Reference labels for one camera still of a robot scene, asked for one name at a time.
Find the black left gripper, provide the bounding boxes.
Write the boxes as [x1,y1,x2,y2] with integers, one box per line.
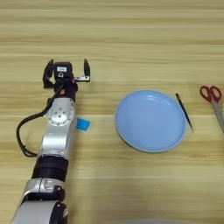
[42,58,91,102]

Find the light blue round plate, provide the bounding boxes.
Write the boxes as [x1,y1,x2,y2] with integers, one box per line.
[114,89,187,153]

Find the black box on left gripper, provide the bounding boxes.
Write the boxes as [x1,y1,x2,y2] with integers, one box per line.
[52,61,74,81]

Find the blue rectangular eraser block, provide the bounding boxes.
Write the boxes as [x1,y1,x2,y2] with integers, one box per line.
[76,117,91,131]

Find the thin black tweezers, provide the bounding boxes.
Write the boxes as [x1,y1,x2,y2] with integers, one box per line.
[175,93,194,133]

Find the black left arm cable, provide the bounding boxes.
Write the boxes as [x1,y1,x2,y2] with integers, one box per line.
[16,99,56,158]

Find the red handled scissors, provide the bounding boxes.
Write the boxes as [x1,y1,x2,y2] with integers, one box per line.
[199,85,224,134]

